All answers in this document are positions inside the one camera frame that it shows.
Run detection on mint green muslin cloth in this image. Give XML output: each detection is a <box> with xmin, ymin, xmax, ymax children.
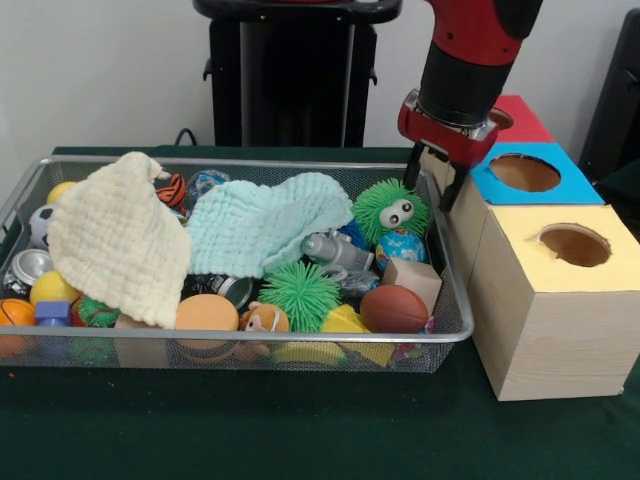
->
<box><xmin>187</xmin><ymin>172</ymin><xmax>355</xmax><ymax>279</ymax></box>

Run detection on blue globe ball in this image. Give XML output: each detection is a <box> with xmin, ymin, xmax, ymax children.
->
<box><xmin>375</xmin><ymin>230</ymin><xmax>428</xmax><ymax>273</ymax></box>

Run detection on cream muslin cloth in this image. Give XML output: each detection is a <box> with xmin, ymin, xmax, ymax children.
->
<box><xmin>46</xmin><ymin>151</ymin><xmax>193</xmax><ymax>329</ymax></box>

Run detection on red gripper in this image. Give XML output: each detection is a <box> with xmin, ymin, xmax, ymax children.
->
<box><xmin>397</xmin><ymin>90</ymin><xmax>500</xmax><ymax>213</ymax></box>

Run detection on blue spiky ball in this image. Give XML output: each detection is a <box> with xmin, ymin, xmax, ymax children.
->
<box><xmin>338</xmin><ymin>222</ymin><xmax>369</xmax><ymax>251</ymax></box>

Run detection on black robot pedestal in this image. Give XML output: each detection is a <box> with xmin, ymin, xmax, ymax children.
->
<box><xmin>193</xmin><ymin>0</ymin><xmax>406</xmax><ymax>149</ymax></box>

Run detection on brown toy football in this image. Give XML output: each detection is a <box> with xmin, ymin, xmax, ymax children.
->
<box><xmin>360</xmin><ymin>285</ymin><xmax>431</xmax><ymax>334</ymax></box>

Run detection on dark green side table cloth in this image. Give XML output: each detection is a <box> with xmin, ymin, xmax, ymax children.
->
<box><xmin>596</xmin><ymin>160</ymin><xmax>640</xmax><ymax>241</ymax></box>

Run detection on plain green spiky ball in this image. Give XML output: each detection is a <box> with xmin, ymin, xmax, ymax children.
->
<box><xmin>259</xmin><ymin>261</ymin><xmax>342</xmax><ymax>333</ymax></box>

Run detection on green spiky ball with eyes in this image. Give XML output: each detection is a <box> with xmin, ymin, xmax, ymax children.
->
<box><xmin>352</xmin><ymin>179</ymin><xmax>433</xmax><ymax>246</ymax></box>

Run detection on plain wooden block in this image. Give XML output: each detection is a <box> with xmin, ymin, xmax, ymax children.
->
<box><xmin>383</xmin><ymin>257</ymin><xmax>443</xmax><ymax>313</ymax></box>

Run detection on dark green tablecloth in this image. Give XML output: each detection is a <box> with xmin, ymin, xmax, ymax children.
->
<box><xmin>0</xmin><ymin>146</ymin><xmax>640</xmax><ymax>480</ymax></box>

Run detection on wooden box with three holes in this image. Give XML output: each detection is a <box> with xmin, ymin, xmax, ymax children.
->
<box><xmin>418</xmin><ymin>95</ymin><xmax>640</xmax><ymax>402</ymax></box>

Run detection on clear mesh bin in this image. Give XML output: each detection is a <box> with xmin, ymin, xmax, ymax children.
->
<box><xmin>0</xmin><ymin>153</ymin><xmax>475</xmax><ymax>374</ymax></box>

